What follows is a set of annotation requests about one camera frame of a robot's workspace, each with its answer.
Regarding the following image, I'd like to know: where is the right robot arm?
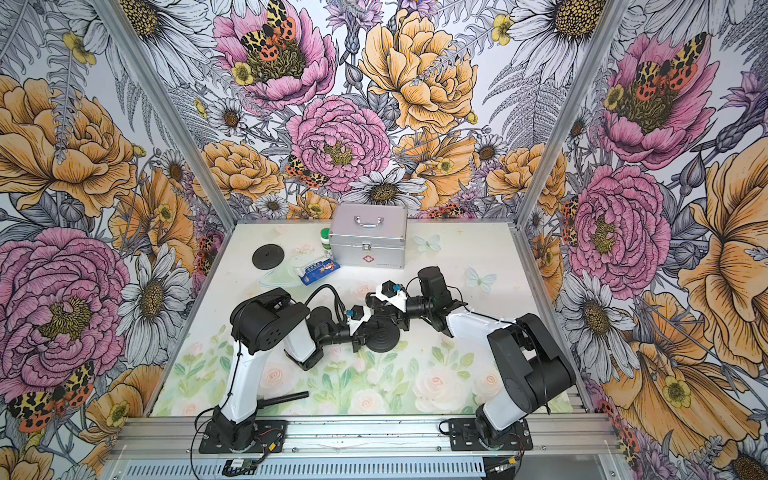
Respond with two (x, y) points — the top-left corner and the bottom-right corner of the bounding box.
(380, 266), (576, 448)

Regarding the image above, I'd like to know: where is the small circuit board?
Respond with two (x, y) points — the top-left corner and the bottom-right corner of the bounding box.
(221, 459), (258, 477)

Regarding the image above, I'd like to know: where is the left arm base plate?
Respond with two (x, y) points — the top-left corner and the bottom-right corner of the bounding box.
(198, 418), (288, 454)

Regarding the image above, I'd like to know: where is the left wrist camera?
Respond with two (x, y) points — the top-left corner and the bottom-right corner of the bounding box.
(347, 305), (372, 335)

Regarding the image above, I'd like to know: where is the black round stand base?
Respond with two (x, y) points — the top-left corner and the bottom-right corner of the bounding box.
(360, 319), (400, 353)

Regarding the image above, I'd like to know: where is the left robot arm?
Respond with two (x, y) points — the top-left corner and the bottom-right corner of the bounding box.
(199, 288), (366, 454)

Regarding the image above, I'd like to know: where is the aluminium front rail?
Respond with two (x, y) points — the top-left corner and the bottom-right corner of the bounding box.
(108, 413), (620, 461)

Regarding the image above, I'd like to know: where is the black round base far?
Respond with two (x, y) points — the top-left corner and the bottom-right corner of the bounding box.
(251, 243), (285, 271)

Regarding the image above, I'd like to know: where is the green capped white bottle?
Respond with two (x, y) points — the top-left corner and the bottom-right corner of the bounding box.
(320, 228), (331, 251)

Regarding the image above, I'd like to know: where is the silver aluminium first aid case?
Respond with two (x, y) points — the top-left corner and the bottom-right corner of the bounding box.
(329, 203), (408, 269)

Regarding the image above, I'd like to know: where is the black microphone clip pole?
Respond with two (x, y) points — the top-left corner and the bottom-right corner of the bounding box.
(365, 292), (391, 321)

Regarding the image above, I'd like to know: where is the clear plastic bag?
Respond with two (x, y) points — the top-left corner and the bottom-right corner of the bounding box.
(259, 265), (304, 289)

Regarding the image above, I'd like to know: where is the black stand pole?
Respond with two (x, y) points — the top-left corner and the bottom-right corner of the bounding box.
(257, 391), (309, 410)

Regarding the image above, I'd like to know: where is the blue snack packet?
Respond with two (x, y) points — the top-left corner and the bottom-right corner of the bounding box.
(298, 258), (340, 285)

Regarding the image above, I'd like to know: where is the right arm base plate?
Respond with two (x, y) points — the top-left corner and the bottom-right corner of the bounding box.
(438, 417), (533, 452)

